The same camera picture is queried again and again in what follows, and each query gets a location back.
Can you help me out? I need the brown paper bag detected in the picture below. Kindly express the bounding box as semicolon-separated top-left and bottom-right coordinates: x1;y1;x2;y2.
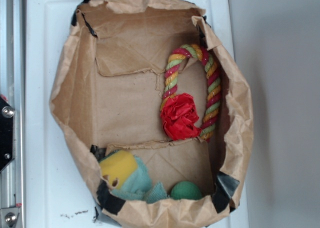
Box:
49;0;254;228

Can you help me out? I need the yellow sponge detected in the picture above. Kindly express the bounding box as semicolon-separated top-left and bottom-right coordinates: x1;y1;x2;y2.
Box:
99;150;138;189

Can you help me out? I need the teal cloth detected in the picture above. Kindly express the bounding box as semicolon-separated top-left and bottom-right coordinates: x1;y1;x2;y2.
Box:
111;156;168;204

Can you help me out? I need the green ball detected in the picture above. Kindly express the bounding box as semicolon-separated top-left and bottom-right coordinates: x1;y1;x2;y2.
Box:
170;181;203;200

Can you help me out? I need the multicolour rope ring toy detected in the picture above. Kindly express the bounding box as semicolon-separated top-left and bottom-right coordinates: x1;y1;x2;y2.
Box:
160;44;222;142

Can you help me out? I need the black mounting bracket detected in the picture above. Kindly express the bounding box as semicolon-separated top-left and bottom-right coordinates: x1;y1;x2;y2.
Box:
0;94;15;172

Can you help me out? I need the aluminium frame rail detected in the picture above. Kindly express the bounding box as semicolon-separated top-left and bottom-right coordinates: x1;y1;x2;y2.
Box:
0;0;26;228

